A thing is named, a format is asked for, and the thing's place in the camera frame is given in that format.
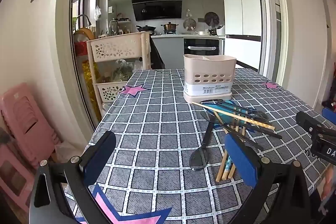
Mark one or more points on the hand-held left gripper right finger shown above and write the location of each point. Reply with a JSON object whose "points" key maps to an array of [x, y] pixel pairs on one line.
{"points": [[241, 161]]}

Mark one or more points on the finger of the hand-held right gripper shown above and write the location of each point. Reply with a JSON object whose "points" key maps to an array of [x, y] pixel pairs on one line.
{"points": [[330, 115], [307, 120]]}

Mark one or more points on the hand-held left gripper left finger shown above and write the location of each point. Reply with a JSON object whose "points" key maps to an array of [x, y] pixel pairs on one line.
{"points": [[99, 155]]}

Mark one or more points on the black chopstick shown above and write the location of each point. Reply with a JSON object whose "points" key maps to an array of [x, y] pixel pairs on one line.
{"points": [[252, 142], [270, 134]]}

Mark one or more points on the large black spoon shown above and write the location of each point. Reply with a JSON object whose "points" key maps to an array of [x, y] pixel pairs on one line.
{"points": [[199, 158]]}

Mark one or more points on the dark grey spoon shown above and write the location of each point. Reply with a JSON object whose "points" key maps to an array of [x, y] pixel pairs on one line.
{"points": [[207, 116]]}

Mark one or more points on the beige utensil holder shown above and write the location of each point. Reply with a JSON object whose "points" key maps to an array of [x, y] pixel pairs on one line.
{"points": [[207, 77]]}

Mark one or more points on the grey checkered star tablecloth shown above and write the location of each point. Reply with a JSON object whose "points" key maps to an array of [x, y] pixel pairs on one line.
{"points": [[157, 121]]}

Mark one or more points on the golden foil bag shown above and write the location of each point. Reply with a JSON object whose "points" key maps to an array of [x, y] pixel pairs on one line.
{"points": [[90, 82]]}

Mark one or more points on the stack of pink stools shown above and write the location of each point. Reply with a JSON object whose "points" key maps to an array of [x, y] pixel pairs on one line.
{"points": [[23, 121]]}

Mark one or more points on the beige storage trolley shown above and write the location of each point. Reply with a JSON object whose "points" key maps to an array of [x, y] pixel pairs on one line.
{"points": [[115, 49]]}

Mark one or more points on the built-in oven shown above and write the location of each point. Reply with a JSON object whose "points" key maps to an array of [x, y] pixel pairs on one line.
{"points": [[200, 48]]}

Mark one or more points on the glass kettle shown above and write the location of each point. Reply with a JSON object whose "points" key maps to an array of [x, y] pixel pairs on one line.
{"points": [[114, 27]]}

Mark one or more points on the white refrigerator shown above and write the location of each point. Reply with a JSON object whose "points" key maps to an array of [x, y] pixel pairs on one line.
{"points": [[242, 3]]}

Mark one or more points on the black wok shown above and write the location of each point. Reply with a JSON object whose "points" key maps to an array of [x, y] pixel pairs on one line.
{"points": [[146, 28]]}

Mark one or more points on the kitchen faucet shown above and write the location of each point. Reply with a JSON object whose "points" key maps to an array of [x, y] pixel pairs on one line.
{"points": [[83, 18]]}

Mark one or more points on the hanging plastic bag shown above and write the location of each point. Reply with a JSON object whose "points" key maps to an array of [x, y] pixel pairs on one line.
{"points": [[98, 13]]}

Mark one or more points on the golden cooking pot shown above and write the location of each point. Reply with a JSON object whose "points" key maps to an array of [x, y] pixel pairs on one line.
{"points": [[169, 26]]}

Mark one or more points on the black range hood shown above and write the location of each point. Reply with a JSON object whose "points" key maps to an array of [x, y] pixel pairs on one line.
{"points": [[157, 7]]}

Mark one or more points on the round wall strainer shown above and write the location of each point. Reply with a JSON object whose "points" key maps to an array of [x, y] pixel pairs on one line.
{"points": [[211, 18], [189, 24]]}

